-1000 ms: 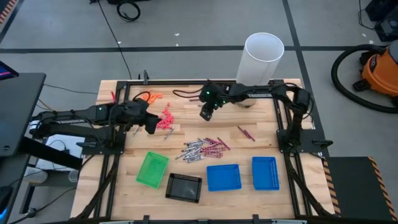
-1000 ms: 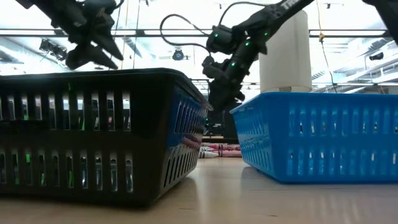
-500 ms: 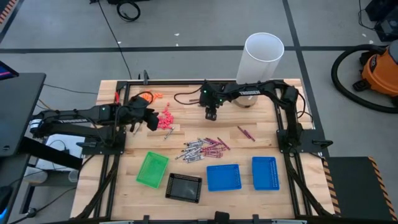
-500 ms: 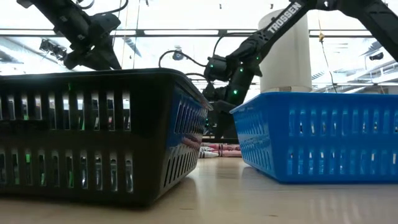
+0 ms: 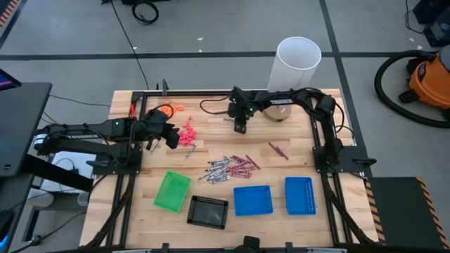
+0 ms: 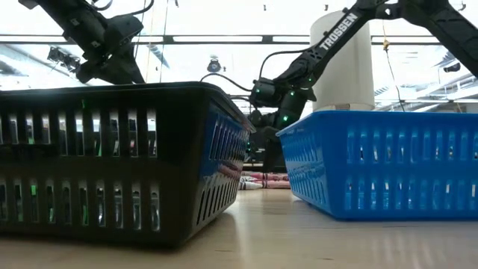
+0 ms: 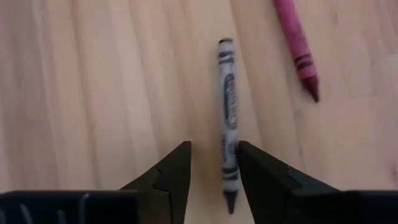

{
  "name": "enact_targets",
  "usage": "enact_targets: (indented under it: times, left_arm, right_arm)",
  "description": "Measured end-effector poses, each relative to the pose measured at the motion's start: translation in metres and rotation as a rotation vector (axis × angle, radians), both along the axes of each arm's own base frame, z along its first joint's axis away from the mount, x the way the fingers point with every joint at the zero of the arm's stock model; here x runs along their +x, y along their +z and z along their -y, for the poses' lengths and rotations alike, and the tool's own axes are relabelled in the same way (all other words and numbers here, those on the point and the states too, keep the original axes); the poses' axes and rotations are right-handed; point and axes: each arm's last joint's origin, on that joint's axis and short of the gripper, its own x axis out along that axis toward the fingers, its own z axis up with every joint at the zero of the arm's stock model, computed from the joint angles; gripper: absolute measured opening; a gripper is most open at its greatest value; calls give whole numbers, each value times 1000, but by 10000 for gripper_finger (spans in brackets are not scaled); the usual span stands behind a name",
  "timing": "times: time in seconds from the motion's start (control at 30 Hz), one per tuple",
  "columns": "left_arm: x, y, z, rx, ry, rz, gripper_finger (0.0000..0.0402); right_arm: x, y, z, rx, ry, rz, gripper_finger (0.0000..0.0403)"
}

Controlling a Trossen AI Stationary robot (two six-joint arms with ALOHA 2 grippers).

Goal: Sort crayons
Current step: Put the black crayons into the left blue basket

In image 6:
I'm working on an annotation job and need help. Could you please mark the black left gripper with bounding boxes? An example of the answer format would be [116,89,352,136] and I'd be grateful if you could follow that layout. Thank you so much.
[76,44,146,85]

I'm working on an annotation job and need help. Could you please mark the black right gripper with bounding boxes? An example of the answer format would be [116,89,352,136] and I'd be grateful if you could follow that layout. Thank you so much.
[248,89,317,173]

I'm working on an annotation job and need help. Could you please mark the black plastic basket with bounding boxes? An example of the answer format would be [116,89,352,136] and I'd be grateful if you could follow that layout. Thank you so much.
[0,81,257,250]

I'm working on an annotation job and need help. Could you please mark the dark background desk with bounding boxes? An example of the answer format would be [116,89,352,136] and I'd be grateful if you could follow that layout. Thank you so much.
[244,125,263,173]

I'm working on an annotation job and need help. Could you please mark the blue plastic basket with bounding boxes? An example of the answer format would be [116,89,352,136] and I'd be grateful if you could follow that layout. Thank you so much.
[276,110,478,221]

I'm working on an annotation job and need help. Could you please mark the round dark ceiling device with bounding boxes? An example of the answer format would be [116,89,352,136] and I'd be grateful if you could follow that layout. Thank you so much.
[206,55,223,74]

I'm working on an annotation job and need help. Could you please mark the white cylinder table lamp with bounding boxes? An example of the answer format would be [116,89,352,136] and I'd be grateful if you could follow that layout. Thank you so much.
[309,10,376,112]

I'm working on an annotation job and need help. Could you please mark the green plastic basket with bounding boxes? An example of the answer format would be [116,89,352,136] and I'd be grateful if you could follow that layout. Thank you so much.
[14,99,104,225]

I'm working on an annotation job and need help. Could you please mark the black ceiling camera cluster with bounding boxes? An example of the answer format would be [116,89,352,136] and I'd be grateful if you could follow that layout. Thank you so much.
[46,46,81,74]

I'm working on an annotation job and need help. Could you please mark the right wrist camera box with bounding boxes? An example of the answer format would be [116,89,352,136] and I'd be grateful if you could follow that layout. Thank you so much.
[249,77,278,108]

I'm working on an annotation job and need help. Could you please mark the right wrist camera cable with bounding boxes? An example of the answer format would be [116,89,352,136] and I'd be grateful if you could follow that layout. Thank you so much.
[199,48,311,93]

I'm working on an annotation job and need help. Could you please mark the black ceiling rail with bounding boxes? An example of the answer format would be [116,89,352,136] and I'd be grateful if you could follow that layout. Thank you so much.
[0,34,478,46]

